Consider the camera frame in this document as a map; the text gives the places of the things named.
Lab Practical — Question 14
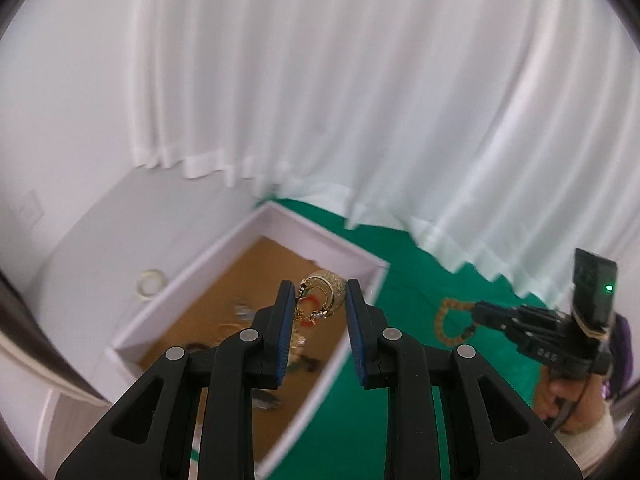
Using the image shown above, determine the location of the small wooden bead bracelet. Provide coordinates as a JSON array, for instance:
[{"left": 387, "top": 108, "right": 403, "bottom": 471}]
[{"left": 433, "top": 297, "right": 478, "bottom": 347}]

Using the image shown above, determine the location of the gold earrings cluster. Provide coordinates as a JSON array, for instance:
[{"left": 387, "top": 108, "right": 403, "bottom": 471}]
[{"left": 291, "top": 269, "right": 346, "bottom": 348}]

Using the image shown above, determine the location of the person's right hand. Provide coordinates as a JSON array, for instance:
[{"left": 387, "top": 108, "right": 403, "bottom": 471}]
[{"left": 531, "top": 368, "right": 614, "bottom": 436}]

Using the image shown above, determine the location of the green velvet cloth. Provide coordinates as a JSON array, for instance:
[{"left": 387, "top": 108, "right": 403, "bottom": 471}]
[{"left": 188, "top": 196, "right": 551, "bottom": 480}]

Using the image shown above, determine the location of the white tape roll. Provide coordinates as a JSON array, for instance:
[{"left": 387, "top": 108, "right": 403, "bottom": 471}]
[{"left": 134, "top": 269, "right": 167, "bottom": 301}]

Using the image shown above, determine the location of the white cardboard box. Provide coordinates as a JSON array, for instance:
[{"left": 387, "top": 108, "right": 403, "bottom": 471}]
[{"left": 106, "top": 203, "right": 388, "bottom": 479}]

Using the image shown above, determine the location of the white curtain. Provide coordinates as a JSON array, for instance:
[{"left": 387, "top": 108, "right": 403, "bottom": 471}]
[{"left": 131, "top": 0, "right": 639, "bottom": 304}]

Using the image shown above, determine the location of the black cable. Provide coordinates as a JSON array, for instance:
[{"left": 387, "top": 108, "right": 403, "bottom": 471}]
[{"left": 549, "top": 374, "right": 594, "bottom": 434}]

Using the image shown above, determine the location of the black tracking camera box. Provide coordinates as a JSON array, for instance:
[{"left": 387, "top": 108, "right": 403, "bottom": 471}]
[{"left": 572, "top": 248, "right": 617, "bottom": 333}]

